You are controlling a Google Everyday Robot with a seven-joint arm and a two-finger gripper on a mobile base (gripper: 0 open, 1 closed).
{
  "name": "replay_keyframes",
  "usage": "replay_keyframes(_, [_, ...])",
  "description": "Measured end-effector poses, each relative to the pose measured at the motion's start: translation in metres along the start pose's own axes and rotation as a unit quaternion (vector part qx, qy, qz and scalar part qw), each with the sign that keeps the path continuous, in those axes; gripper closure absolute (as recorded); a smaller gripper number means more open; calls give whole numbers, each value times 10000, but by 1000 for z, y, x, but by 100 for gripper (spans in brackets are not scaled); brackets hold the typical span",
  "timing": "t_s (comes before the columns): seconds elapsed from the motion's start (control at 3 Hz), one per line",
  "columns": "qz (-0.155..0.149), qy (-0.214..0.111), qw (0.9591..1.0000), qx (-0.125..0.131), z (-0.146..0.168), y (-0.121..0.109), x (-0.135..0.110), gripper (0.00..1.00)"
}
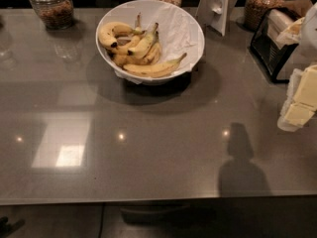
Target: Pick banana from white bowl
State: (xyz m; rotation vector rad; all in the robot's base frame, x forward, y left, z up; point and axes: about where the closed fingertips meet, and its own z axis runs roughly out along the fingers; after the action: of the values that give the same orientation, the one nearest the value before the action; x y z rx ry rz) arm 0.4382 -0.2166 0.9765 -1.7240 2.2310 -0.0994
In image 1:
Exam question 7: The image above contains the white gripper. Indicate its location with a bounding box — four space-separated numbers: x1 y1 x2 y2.
277 65 317 132

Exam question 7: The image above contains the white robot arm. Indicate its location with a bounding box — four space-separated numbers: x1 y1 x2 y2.
277 3 317 132

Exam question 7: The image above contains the white bowl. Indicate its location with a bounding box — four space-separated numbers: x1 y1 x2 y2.
95 0 206 86

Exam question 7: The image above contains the yellow banana underneath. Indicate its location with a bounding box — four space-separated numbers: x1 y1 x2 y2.
112 32 161 67

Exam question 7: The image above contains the yellow banana back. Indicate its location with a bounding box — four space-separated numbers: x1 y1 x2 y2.
107 15 144 56

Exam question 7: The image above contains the curled yellow banana left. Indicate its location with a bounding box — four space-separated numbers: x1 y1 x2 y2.
98 22 144 48

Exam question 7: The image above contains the white napkins stack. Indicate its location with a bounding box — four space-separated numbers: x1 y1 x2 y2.
267 9 304 49

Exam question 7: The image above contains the glass jar with cereal right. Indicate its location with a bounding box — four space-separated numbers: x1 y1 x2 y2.
244 0 286 31

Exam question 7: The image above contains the white sign stand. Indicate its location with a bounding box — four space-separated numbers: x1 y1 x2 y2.
195 0 244 37

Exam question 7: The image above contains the white paper liner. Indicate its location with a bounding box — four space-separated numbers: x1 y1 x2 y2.
114 2 202 85

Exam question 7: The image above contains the glass jar with granola left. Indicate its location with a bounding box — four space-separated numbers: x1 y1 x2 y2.
29 0 73 30

